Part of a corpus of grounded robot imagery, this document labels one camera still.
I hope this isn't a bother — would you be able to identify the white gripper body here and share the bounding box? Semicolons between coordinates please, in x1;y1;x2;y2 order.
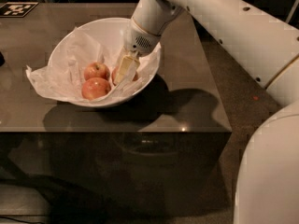
123;20;161;55

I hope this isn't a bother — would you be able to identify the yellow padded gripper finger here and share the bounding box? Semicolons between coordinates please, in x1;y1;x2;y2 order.
113;50;140;85

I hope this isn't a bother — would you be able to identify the red apple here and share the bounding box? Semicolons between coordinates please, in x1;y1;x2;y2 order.
81;77;111;100
84;63;110;80
111;66;138;86

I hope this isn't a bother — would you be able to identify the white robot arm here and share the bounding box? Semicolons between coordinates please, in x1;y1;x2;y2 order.
118;0;299;224

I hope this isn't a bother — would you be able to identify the white bowl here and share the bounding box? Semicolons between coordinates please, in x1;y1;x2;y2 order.
47;17;163;108

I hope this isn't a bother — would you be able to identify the red apple front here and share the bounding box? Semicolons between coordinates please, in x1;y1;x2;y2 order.
81;77;111;100

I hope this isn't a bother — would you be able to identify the white crumpled paper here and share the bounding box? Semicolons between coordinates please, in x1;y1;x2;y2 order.
25;26;163;105

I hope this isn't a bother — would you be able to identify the dark glossy table cabinet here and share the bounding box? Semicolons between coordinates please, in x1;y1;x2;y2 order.
0;4;231;217

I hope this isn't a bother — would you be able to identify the dark object at left edge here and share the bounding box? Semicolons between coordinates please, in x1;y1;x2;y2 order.
0;51;5;66

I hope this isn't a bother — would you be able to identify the black white fiducial marker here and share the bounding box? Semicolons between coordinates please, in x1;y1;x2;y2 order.
0;2;38;18

